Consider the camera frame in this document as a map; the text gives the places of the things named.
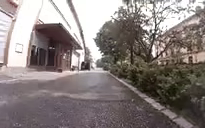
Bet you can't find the dark vehicle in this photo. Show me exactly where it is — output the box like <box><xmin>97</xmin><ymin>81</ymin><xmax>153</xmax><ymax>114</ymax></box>
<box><xmin>80</xmin><ymin>60</ymin><xmax>92</xmax><ymax>71</ymax></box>

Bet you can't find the group of trees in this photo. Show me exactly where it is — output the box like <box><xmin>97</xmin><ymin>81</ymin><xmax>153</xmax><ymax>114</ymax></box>
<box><xmin>93</xmin><ymin>0</ymin><xmax>205</xmax><ymax>68</ymax></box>

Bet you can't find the grey asphalt road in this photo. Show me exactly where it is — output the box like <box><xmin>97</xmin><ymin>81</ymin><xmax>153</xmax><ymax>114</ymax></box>
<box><xmin>0</xmin><ymin>70</ymin><xmax>181</xmax><ymax>128</ymax></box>

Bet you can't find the green hedge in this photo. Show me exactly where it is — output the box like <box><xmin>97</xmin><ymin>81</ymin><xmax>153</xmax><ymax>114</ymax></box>
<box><xmin>103</xmin><ymin>59</ymin><xmax>205</xmax><ymax>128</ymax></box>

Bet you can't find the pale stone kerb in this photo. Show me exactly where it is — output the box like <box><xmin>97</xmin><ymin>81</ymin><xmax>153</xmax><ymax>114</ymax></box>
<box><xmin>106</xmin><ymin>71</ymin><xmax>200</xmax><ymax>128</ymax></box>

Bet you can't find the pale paved sidewalk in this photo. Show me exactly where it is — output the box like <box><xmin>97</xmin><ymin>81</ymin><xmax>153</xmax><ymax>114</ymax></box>
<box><xmin>0</xmin><ymin>68</ymin><xmax>81</xmax><ymax>86</ymax></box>

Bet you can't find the white building with brown canopy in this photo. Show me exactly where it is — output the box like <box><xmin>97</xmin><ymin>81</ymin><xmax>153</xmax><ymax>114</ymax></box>
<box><xmin>0</xmin><ymin>0</ymin><xmax>88</xmax><ymax>75</ymax></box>

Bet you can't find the beige building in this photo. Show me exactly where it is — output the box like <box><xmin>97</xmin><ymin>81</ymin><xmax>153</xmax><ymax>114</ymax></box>
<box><xmin>152</xmin><ymin>6</ymin><xmax>205</xmax><ymax>66</ymax></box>

